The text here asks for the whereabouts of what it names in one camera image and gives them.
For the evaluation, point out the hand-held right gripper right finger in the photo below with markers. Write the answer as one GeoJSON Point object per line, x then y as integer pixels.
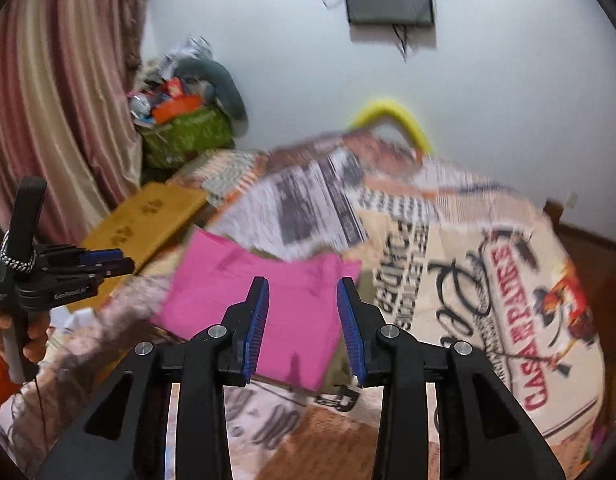
{"type": "Point", "coordinates": [350, 325]}

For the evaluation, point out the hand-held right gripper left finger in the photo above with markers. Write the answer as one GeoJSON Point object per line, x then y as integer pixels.
{"type": "Point", "coordinates": [255, 325]}

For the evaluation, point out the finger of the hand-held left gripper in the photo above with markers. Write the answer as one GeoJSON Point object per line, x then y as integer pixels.
{"type": "Point", "coordinates": [78, 251]}
{"type": "Point", "coordinates": [113, 267]}

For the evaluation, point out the pink pants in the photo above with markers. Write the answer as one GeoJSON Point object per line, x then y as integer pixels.
{"type": "Point", "coordinates": [213, 280]}

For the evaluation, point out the person's left hand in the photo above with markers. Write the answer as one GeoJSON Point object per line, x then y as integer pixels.
{"type": "Point", "coordinates": [35, 340]}

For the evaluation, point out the mustard yellow folded cloth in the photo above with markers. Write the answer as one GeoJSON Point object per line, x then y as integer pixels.
{"type": "Point", "coordinates": [148, 215]}

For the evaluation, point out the printed blanket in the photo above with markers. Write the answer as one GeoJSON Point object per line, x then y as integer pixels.
{"type": "Point", "coordinates": [438, 240]}

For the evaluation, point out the striped pink curtain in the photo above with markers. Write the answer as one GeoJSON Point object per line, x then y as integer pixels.
{"type": "Point", "coordinates": [53, 85]}

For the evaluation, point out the orange box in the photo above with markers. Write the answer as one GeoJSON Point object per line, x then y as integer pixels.
{"type": "Point", "coordinates": [175, 107]}

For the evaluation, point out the pile of papers and clutter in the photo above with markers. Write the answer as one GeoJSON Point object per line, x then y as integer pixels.
{"type": "Point", "coordinates": [158, 75]}

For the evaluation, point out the yellow pillow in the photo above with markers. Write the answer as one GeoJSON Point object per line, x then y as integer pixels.
{"type": "Point", "coordinates": [408, 120]}

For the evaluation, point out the grey neck pillow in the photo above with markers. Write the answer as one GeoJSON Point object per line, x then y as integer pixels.
{"type": "Point", "coordinates": [223, 85]}

